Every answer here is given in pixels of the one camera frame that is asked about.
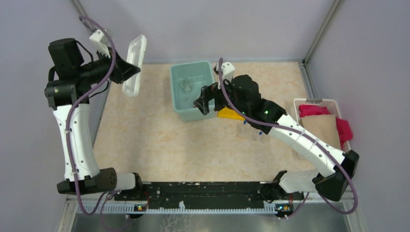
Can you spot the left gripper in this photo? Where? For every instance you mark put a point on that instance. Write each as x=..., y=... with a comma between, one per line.
x=123, y=70

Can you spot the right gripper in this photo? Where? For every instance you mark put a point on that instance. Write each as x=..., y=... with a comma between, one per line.
x=208, y=93

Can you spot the white plastic lid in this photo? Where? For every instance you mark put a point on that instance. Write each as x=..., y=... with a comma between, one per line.
x=135, y=56

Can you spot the clear glass beaker front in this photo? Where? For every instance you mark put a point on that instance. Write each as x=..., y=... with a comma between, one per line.
x=186, y=86

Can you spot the yellow test tube rack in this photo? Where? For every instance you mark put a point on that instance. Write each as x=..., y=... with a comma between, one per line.
x=229, y=114

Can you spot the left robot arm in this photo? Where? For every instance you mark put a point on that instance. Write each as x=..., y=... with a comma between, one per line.
x=70, y=83

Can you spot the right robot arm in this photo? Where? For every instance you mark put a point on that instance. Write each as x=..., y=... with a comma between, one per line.
x=334, y=168

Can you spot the teal plastic bin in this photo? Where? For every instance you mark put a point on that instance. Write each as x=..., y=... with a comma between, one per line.
x=201, y=74

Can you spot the brown paper bag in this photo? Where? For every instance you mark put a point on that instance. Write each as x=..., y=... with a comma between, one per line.
x=324, y=127

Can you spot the white perforated basket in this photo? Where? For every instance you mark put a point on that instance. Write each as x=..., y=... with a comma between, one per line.
x=330, y=104

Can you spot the pink cloth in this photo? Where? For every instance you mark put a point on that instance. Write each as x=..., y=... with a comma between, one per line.
x=343, y=127

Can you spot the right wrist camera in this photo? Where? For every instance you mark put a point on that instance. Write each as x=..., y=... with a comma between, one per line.
x=227, y=70

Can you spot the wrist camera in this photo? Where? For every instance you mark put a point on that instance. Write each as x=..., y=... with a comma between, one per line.
x=227, y=70
x=100, y=42

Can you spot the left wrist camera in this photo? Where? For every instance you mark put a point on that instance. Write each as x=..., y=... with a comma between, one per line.
x=100, y=42

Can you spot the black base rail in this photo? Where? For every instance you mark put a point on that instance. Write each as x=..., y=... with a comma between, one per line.
x=209, y=195

